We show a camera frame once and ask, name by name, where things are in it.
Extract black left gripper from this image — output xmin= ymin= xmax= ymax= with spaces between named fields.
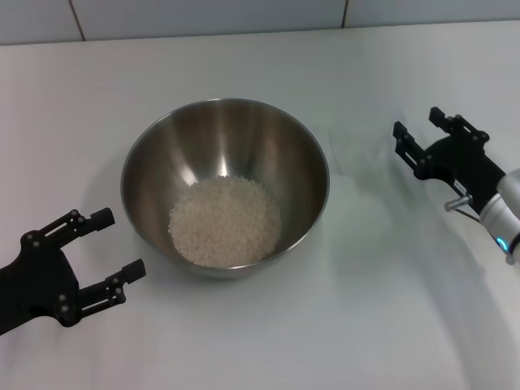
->
xmin=0 ymin=206 xmax=147 ymax=337

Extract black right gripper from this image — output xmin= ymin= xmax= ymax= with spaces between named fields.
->
xmin=392 ymin=106 xmax=509 ymax=215

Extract white rice grains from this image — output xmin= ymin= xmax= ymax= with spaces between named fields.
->
xmin=168 ymin=176 xmax=282 ymax=268

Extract stainless steel mixing bowl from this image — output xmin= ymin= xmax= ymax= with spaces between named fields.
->
xmin=119 ymin=97 xmax=331 ymax=280

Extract right arm connector cable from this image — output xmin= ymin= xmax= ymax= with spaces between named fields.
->
xmin=444 ymin=194 xmax=483 ymax=223

